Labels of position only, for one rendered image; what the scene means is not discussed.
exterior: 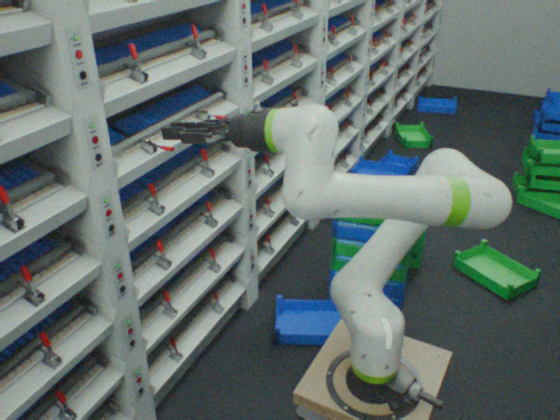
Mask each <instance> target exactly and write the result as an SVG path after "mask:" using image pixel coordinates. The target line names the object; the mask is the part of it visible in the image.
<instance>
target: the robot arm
mask: <svg viewBox="0 0 560 420"><path fill-rule="evenodd" d="M255 107H256V108H255V109H253V110H251V111H250V112H249V113H248V114H237V115H234V116H233V117H231V118H212V119H203V121H197V122H196V123H195V122H171V123H170V125H171V127H162V128H161V132H162V135H163V139H164V140H181V142H182V143H183V144H203V145H209V146H213V145H214V141H222V142H227V141H231V143H232V144H233V145H234V146H235V147H237V148H249V149H250V150H251V152H264V153H265V155H268V153H285V154H286V164H285V174H284V181H283V188H282V200H283V203H284V205H285V207H286V209H287V210H288V211H289V212H290V213H291V214H292V216H295V217H297V218H300V219H304V220H312V219H323V218H337V217H367V218H384V219H385V220H384V222H383V223H382V224H381V226H380V227H379V228H378V229H377V231H376V233H375V234H374V236H373V237H371V238H370V239H369V241H368V242H367V243H366V244H365V245H364V246H363V248H362V249H361V250H360V251H359V252H358V253H357V254H356V255H355V256H354V257H353V258H352V259H351V261H350V262H349V263H348V264H346V265H345V266H344V267H343V268H342V269H341V270H340V271H339V272H338V273H337V274H336V275H335V277H333V278H334V279H333V281H332V284H331V297H332V299H333V301H334V305H335V307H336V309H337V311H338V312H339V314H340V316H341V318H342V319H343V321H344V323H345V325H346V327H347V328H348V330H349V332H350V334H351V355H350V358H351V363H352V365H351V366H349V367H348V369H347V371H346V386H347V388H348V390H349V391H350V392H351V393H352V394H353V395H354V396H355V397H356V398H358V399H360V400H361V401H363V402H365V403H369V404H385V403H387V405H388V407H389V410H390V411H392V412H395V413H396V414H397V413H398V411H399V410H402V409H403V408H405V407H406V405H407V404H410V405H413V401H411V400H410V399H413V400H419V399H420V400H422V401H426V402H428V403H429V404H431V405H433V406H435V407H437V408H439V409H441V410H442V407H443V405H444V402H443V401H441V400H440V399H438V398H436V397H434V396H432V395H430V394H428V393H426V392H424V391H423V387H422V386H421V385H420V384H417V382H418V381H417V377H416V376H414V375H412V374H410V373H408V372H406V371H403V370H401V369H399V368H400V365H401V357H402V349H403V342H404V318H403V316H402V312H401V311H400V309H399V308H398V307H397V306H396V305H394V304H393V302H392V301H391V300H388V299H387V298H386V297H385V295H384V294H383V292H382V288H383V286H384V285H385V283H386V282H387V280H388V279H389V278H390V276H391V275H392V273H393V272H394V270H395V269H396V267H397V266H398V265H399V262H400V260H401V259H402V258H403V257H404V256H405V254H406V253H407V252H408V250H409V249H410V248H411V247H412V245H413V244H414V243H415V241H416V240H417V239H418V238H419V237H420V236H421V235H422V233H423V231H424V230H425V229H426V228H427V227H428V226H429V225H430V226H434V227H438V226H448V227H459V228H473V229H489V228H493V227H495V226H497V225H499V224H501V223H502V222H503V221H504V220H505V219H506V217H507V216H508V215H509V213H510V210H511V205H512V199H511V195H510V193H509V191H508V189H507V188H506V185H505V184H504V183H503V182H501V181H500V180H498V179H496V178H495V177H493V176H491V175H489V174H488V173H486V172H482V171H481V170H479V169H478V168H477V167H476V166H475V165H474V164H473V163H472V162H470V161H469V160H468V159H467V158H466V157H465V156H464V155H463V154H462V153H461V152H459V151H455V150H452V149H440V150H437V151H434V152H432V153H429V154H428V155H427V156H426V157H425V158H424V160H423V163H422V165H421V167H420V169H419V171H418V172H417V174H416V175H408V176H367V175H356V174H349V173H346V174H342V173H336V172H335V171H334V169H333V166H334V158H335V151H336V144H337V138H338V123H337V120H336V118H335V116H334V114H333V113H332V112H331V111H330V110H329V109H328V108H326V107H325V106H323V105H320V104H316V103H308V104H304V105H301V106H297V107H292V108H286V109H268V108H266V107H265V108H261V107H260V102H255Z"/></svg>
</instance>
